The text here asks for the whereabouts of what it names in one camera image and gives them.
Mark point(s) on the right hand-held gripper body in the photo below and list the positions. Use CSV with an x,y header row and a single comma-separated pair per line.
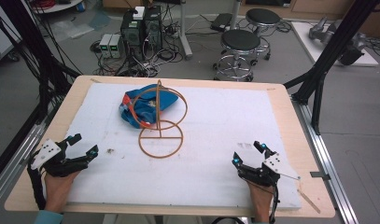
x,y
267,169

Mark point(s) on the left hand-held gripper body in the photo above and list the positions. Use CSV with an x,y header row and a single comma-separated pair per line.
x,y
55,158

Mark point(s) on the blue cloth bag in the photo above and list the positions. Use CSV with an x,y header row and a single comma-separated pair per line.
x,y
147,105

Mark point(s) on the person's left hand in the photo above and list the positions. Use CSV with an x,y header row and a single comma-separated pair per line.
x,y
58,189

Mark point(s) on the person's right hand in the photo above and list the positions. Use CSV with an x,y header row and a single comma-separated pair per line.
x,y
260,200

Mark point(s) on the white foam mat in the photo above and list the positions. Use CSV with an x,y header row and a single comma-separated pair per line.
x,y
209,149

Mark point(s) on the wooden table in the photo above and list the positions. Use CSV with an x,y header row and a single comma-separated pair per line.
x,y
306,130

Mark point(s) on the person's left sleeve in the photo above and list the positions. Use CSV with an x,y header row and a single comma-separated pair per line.
x,y
47,217

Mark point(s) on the grey power supply unit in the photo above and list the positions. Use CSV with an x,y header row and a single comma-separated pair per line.
x,y
105,45
115,45

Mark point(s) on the black round stool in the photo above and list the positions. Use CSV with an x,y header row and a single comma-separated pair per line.
x,y
240,40
263,16

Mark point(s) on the black computer tower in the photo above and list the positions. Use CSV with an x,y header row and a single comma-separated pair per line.
x,y
131,31
153,28

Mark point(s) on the white platform board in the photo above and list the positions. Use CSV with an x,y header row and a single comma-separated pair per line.
x,y
327,40

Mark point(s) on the black flat device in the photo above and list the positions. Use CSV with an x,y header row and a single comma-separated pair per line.
x,y
221,21

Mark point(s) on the grey robot part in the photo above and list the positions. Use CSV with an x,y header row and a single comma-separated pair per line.
x,y
337,34

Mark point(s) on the grey metal table leg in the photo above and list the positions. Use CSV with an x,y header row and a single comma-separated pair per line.
x,y
185,31

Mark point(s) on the white power adapter box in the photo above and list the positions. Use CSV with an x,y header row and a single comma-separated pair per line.
x,y
139,12

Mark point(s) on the aluminium rail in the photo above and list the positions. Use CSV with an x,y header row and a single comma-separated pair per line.
x,y
13,161
327,161

